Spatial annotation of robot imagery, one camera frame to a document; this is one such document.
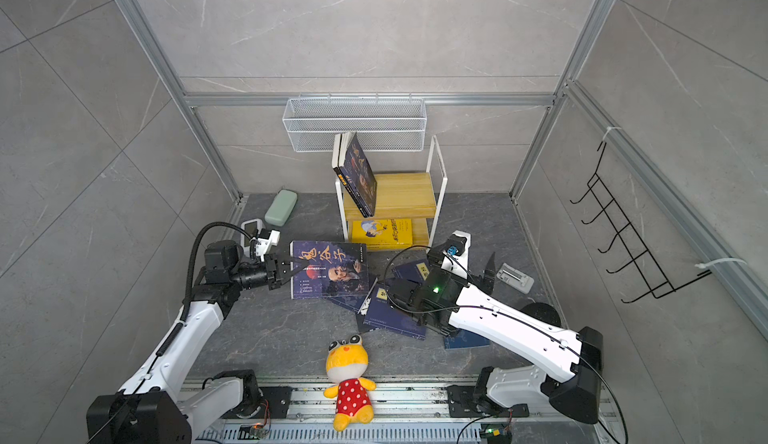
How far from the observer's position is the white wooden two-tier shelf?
2.75ft

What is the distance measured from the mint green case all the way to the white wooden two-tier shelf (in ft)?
1.03

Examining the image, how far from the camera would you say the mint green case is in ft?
3.62
